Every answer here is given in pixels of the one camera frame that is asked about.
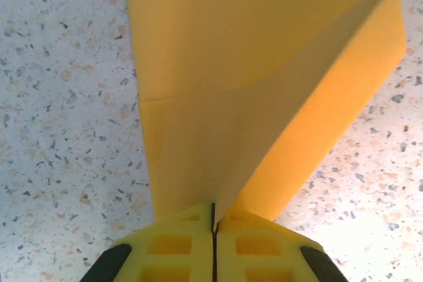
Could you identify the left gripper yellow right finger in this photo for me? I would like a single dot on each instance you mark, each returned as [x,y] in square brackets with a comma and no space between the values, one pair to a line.
[257,252]

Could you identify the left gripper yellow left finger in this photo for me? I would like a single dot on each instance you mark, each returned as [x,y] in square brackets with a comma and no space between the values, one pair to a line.
[185,249]

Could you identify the orange cloth piece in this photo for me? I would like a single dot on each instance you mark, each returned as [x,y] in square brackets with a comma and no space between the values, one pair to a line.
[231,80]

